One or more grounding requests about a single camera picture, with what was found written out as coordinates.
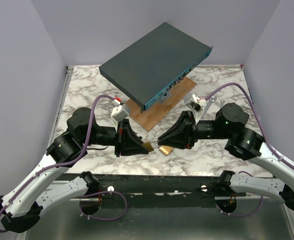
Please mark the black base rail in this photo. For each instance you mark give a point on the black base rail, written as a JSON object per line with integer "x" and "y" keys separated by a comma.
{"x": 155, "y": 191}

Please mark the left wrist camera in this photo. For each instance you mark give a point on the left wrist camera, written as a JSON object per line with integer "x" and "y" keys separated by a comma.
{"x": 120, "y": 111}

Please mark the dark network switch box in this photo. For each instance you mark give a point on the dark network switch box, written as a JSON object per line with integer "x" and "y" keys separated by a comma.
{"x": 151, "y": 66}

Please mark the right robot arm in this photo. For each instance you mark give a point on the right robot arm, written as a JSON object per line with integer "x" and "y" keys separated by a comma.
{"x": 242, "y": 143}

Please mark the small brass padlock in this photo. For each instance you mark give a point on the small brass padlock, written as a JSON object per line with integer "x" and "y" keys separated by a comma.
{"x": 151, "y": 145}

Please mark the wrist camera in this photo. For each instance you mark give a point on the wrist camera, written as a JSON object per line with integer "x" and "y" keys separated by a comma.
{"x": 196, "y": 104}
{"x": 120, "y": 111}

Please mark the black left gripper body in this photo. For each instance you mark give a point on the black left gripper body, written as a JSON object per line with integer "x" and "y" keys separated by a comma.
{"x": 118, "y": 138}

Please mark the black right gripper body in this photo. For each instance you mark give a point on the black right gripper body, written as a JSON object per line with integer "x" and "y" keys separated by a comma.
{"x": 193, "y": 132}

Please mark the large silver wrench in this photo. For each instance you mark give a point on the large silver wrench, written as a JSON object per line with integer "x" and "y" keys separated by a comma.
{"x": 208, "y": 105}

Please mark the wooden board stand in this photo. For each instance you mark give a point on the wooden board stand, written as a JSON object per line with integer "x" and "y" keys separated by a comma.
{"x": 151, "y": 117}

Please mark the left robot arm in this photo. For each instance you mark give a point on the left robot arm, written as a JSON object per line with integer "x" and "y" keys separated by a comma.
{"x": 22, "y": 208}

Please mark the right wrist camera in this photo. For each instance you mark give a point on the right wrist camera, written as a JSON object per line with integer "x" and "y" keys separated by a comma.
{"x": 196, "y": 104}

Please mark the large brass padlock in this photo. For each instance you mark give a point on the large brass padlock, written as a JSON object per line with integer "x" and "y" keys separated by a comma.
{"x": 166, "y": 149}

